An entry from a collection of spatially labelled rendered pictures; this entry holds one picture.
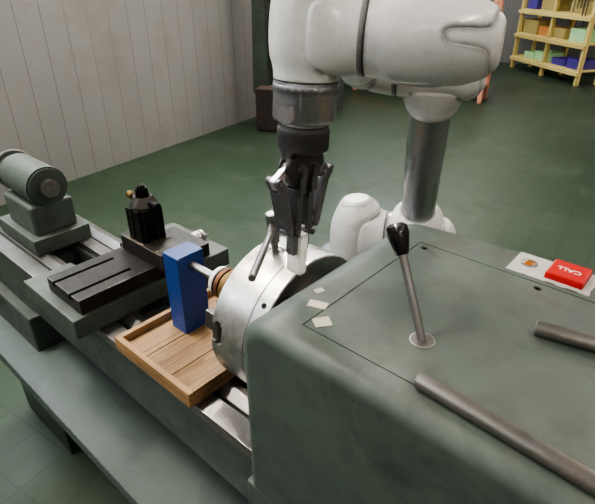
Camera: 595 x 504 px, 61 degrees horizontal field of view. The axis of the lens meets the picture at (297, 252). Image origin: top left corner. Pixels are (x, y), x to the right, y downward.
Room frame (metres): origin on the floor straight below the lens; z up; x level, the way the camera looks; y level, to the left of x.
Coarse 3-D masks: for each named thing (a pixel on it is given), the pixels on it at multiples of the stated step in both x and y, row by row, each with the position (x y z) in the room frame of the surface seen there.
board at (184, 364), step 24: (168, 312) 1.10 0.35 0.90; (120, 336) 1.00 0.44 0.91; (144, 336) 1.02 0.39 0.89; (168, 336) 1.02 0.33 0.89; (192, 336) 1.02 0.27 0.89; (144, 360) 0.91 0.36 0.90; (168, 360) 0.93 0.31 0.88; (192, 360) 0.93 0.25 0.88; (216, 360) 0.93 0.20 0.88; (168, 384) 0.85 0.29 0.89; (192, 384) 0.85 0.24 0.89; (216, 384) 0.85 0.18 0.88
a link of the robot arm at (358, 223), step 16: (336, 208) 1.51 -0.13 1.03; (352, 208) 1.44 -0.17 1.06; (368, 208) 1.44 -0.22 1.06; (336, 224) 1.45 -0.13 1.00; (352, 224) 1.42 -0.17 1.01; (368, 224) 1.42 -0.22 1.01; (384, 224) 1.42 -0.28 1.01; (336, 240) 1.44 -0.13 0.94; (352, 240) 1.41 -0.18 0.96; (368, 240) 1.40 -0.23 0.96; (352, 256) 1.42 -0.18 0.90
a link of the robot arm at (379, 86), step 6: (348, 84) 1.18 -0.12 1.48; (366, 84) 1.14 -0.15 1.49; (372, 84) 1.17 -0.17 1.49; (378, 84) 1.16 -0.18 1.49; (384, 84) 1.16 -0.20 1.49; (390, 84) 1.16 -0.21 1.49; (372, 90) 1.18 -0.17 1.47; (378, 90) 1.18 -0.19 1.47; (384, 90) 1.18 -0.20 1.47; (390, 90) 1.17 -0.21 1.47
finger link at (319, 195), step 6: (330, 168) 0.73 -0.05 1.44; (324, 174) 0.73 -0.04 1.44; (330, 174) 0.73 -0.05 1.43; (318, 180) 0.73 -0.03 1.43; (324, 180) 0.72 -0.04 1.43; (318, 186) 0.73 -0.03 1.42; (324, 186) 0.72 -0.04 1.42; (318, 192) 0.72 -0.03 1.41; (324, 192) 0.72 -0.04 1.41; (318, 198) 0.72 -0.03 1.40; (324, 198) 0.72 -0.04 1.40; (318, 204) 0.71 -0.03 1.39; (318, 210) 0.71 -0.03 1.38; (318, 216) 0.71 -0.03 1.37; (312, 222) 0.71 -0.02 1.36; (318, 222) 0.71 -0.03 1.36
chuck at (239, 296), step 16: (256, 256) 0.83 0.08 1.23; (240, 272) 0.81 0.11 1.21; (272, 272) 0.79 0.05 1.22; (224, 288) 0.79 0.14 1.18; (240, 288) 0.78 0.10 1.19; (256, 288) 0.76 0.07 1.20; (224, 304) 0.77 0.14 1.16; (240, 304) 0.75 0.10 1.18; (224, 320) 0.75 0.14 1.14; (240, 320) 0.73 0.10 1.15; (224, 336) 0.74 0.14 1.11; (240, 336) 0.72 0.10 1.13; (224, 352) 0.74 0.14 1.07; (240, 352) 0.71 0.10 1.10; (240, 368) 0.71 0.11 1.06
